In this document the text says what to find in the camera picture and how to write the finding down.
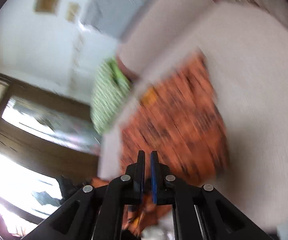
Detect orange black floral garment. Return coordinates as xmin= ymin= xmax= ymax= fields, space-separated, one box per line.
xmin=91 ymin=51 xmax=230 ymax=238

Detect green white patterned pillow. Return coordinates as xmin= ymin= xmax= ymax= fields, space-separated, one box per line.
xmin=90 ymin=57 xmax=132 ymax=135

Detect wooden framed window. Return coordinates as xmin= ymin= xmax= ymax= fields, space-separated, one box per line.
xmin=0 ymin=71 xmax=102 ymax=238

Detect beige quilted mattress cover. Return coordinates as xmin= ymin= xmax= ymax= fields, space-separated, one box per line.
xmin=97 ymin=2 xmax=288 ymax=231

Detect light blue grey pillow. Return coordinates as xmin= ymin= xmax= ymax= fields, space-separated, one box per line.
xmin=80 ymin=0 xmax=151 ymax=40

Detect pink bolster cushion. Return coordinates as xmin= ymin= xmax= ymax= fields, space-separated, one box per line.
xmin=116 ymin=0 xmax=218 ymax=81

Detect small framed wall picture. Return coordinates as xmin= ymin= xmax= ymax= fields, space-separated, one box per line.
xmin=66 ymin=2 xmax=81 ymax=23

